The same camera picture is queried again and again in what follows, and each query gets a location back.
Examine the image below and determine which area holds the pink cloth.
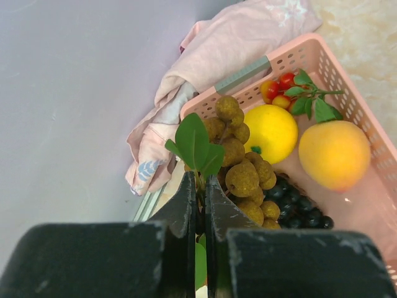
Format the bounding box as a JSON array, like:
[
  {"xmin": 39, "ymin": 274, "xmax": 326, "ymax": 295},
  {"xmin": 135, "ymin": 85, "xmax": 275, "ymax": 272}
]
[{"xmin": 125, "ymin": 1, "xmax": 322, "ymax": 196}]

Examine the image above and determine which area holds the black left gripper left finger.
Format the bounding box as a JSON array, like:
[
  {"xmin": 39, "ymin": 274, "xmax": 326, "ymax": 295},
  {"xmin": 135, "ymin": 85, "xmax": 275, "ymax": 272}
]
[{"xmin": 150, "ymin": 171, "xmax": 197, "ymax": 297}]

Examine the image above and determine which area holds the yellow lemon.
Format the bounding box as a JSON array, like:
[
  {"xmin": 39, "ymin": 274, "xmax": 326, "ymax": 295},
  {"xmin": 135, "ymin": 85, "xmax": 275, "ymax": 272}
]
[{"xmin": 244, "ymin": 104, "xmax": 298, "ymax": 165}]

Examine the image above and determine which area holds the orange peach fruit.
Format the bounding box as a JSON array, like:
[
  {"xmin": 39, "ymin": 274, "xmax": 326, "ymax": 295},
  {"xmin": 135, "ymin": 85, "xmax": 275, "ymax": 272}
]
[{"xmin": 298, "ymin": 120, "xmax": 371, "ymax": 192}]

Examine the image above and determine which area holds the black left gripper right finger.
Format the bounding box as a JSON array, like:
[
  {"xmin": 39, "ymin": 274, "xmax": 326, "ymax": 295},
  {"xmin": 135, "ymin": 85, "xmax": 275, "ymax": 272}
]
[{"xmin": 205, "ymin": 175, "xmax": 264, "ymax": 297}]

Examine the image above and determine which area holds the brown longan bunch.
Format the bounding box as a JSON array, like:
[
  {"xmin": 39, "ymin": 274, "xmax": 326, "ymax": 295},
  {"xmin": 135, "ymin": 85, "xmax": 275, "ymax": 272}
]
[{"xmin": 164, "ymin": 95, "xmax": 282, "ymax": 298}]

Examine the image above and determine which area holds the dark grape bunch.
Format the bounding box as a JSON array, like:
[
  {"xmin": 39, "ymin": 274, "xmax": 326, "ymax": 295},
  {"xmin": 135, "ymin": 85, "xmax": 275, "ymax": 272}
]
[{"xmin": 261, "ymin": 174, "xmax": 334, "ymax": 230}]

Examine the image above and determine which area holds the pink plastic basket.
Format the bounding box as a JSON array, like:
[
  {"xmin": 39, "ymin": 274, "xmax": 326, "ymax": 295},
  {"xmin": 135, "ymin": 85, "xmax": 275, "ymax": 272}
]
[{"xmin": 175, "ymin": 34, "xmax": 396, "ymax": 276}]

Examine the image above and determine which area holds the red cherry sprig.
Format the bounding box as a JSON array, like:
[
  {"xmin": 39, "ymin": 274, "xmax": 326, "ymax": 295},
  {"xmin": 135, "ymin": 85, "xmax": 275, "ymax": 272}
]
[{"xmin": 260, "ymin": 69, "xmax": 344, "ymax": 123}]

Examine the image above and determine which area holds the aluminium frame rail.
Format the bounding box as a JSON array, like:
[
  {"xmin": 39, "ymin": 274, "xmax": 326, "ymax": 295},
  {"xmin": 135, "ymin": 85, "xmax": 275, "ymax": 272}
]
[{"xmin": 132, "ymin": 184, "xmax": 170, "ymax": 222}]

